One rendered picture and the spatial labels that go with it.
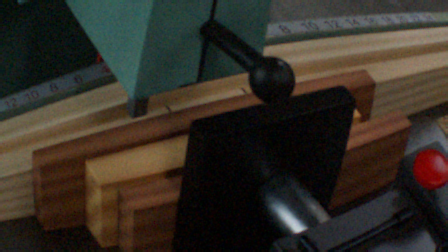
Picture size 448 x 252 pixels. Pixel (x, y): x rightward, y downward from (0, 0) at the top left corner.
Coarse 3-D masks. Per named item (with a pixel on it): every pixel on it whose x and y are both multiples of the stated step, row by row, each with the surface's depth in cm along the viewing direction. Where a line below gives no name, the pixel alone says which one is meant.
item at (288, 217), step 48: (336, 96) 61; (192, 144) 58; (240, 144) 58; (288, 144) 60; (336, 144) 62; (192, 192) 59; (240, 192) 60; (288, 192) 60; (192, 240) 61; (240, 240) 63
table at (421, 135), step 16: (432, 112) 78; (416, 128) 76; (432, 128) 77; (416, 144) 75; (384, 192) 70; (336, 208) 68; (352, 208) 69; (0, 224) 61; (16, 224) 62; (32, 224) 62; (0, 240) 60; (16, 240) 60; (32, 240) 61; (48, 240) 61; (64, 240) 62; (80, 240) 62; (96, 240) 63
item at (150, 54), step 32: (96, 0) 59; (128, 0) 55; (160, 0) 53; (192, 0) 55; (224, 0) 56; (256, 0) 57; (96, 32) 59; (128, 32) 56; (160, 32) 55; (192, 32) 56; (256, 32) 58; (128, 64) 56; (160, 64) 56; (192, 64) 57; (224, 64) 58
